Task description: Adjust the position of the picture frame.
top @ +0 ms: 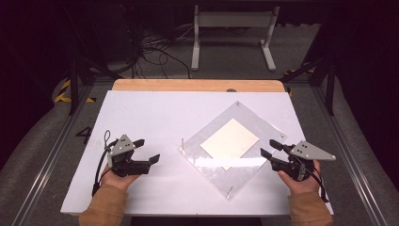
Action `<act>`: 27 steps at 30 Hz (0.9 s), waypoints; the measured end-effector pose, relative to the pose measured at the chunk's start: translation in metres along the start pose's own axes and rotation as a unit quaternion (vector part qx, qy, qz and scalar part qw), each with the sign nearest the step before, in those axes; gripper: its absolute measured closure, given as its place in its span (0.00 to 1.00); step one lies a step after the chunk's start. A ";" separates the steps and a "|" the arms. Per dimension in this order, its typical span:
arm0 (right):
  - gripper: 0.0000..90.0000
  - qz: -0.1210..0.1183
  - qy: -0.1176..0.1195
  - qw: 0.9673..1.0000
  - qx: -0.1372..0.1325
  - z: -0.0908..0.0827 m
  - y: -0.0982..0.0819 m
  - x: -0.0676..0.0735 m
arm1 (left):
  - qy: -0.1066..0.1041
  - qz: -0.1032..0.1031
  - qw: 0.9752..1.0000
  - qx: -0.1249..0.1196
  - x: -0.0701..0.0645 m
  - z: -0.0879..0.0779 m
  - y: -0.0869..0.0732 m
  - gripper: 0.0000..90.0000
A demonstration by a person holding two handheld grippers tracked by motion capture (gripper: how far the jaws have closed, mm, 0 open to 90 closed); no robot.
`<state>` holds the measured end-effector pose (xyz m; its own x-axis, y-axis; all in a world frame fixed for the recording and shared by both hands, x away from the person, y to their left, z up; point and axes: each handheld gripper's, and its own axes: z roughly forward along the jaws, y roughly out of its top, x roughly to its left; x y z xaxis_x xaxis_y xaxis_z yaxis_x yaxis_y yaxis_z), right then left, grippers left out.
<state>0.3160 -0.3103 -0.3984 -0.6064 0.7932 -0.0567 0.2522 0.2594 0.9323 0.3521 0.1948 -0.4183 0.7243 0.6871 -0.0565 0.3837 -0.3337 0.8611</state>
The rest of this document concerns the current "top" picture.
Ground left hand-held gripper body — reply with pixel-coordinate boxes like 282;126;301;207
106;134;152;178

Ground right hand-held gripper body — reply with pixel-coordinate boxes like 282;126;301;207
270;139;337;183

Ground clear acrylic frame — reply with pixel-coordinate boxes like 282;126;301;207
177;100;287;201

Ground person's left hand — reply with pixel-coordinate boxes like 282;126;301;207
100;165;141;192

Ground person's right hand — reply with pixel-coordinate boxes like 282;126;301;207
277;159;323;196

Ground cream paper sheet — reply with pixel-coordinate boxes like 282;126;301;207
199;117;261;172

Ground wooden table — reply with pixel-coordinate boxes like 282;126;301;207
111;78;287;93

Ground yellow black floor tape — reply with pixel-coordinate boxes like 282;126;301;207
282;61;315;77
53;78;97;105

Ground black metal stand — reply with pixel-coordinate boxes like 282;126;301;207
279;46;339;116
63;8;124;116

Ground white metal stand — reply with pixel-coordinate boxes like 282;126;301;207
190;4;281;73

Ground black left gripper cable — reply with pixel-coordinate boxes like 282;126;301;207
91;129;113;198

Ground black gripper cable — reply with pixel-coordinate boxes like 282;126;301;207
309;165;330;203
91;129;113;198

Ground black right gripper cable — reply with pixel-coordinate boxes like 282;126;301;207
309;165;330;203

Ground aluminium floor rail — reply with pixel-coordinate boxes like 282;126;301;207
11;82;97;226
311;84;391;226

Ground black floor cables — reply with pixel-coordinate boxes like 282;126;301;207
123;26;193;80

